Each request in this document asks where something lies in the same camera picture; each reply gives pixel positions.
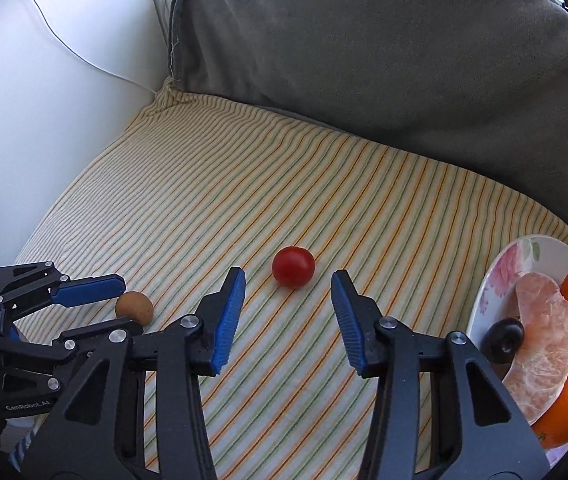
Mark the white pipe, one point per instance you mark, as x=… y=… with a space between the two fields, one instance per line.
x=156 y=0

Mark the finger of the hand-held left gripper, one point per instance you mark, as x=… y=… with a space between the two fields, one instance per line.
x=98 y=337
x=88 y=290

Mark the small cherry tomato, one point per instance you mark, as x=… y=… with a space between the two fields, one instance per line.
x=293 y=266

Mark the peeled grapefruit segment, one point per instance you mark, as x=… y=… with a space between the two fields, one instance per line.
x=544 y=340

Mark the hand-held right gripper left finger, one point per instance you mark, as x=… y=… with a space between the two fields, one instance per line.
x=229 y=325

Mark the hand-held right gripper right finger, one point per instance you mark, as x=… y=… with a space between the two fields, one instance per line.
x=346 y=320

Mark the small round brown fruit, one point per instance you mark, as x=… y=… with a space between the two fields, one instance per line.
x=133 y=306

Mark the grey pillow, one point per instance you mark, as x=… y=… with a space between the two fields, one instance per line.
x=364 y=50

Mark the white floral plate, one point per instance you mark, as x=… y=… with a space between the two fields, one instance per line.
x=529 y=255

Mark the blue striped cloth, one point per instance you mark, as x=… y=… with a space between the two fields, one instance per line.
x=21 y=445

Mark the dark grape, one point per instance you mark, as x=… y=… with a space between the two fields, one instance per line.
x=501 y=340

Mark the striped bed sheet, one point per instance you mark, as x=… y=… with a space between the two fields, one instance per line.
x=213 y=185

